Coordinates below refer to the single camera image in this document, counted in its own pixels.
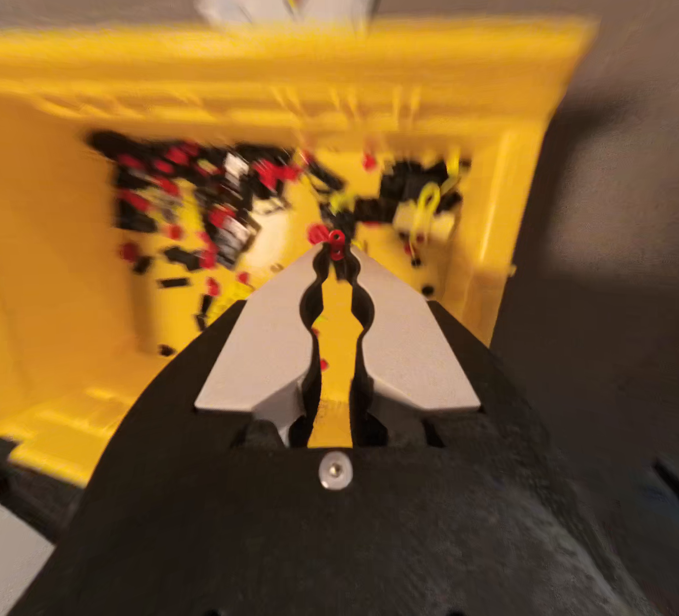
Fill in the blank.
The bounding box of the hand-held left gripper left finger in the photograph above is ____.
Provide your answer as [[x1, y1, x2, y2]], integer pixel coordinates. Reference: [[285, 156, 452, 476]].
[[193, 244, 325, 447]]

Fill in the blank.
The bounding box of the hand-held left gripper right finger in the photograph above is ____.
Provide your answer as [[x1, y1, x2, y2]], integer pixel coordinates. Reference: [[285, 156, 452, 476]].
[[345, 246, 482, 442]]

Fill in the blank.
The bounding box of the yellow plastic bin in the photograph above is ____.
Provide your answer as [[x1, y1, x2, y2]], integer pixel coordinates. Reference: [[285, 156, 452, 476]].
[[0, 16, 599, 489]]

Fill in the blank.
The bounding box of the pile of loose lego pieces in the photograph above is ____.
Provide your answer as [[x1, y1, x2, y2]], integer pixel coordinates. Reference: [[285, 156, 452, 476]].
[[82, 128, 475, 357]]

